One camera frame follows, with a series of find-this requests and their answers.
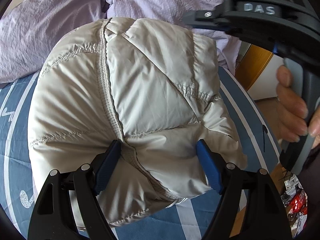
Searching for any beige puffer jacket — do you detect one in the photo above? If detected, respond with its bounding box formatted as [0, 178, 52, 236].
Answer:
[28, 17, 247, 227]

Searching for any person's right hand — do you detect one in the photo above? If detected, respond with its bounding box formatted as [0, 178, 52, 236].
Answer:
[277, 65, 320, 148]

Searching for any red patterned bag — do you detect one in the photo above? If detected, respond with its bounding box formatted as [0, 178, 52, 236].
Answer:
[281, 174, 308, 238]

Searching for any wooden glass door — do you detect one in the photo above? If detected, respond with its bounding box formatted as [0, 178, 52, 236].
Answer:
[235, 42, 273, 91]

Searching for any blue striped bed sheet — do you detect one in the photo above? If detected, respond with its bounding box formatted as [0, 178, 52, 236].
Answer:
[1, 68, 280, 239]

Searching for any right lavender pillow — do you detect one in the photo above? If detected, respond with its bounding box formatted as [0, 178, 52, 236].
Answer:
[105, 0, 241, 74]

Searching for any lavender pillow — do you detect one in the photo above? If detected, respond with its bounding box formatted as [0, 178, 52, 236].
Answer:
[1, 0, 107, 83]
[105, 0, 241, 74]

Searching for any left lavender pillow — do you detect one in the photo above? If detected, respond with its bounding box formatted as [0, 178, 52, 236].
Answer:
[1, 0, 107, 83]

